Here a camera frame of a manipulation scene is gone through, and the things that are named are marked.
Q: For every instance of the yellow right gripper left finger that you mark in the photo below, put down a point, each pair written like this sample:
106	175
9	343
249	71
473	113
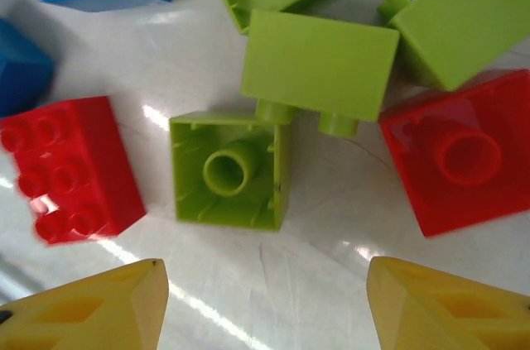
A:
83	317

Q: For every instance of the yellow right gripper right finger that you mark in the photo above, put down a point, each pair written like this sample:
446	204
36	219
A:
435	317

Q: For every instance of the large red lego brick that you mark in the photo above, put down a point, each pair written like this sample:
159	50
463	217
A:
103	151

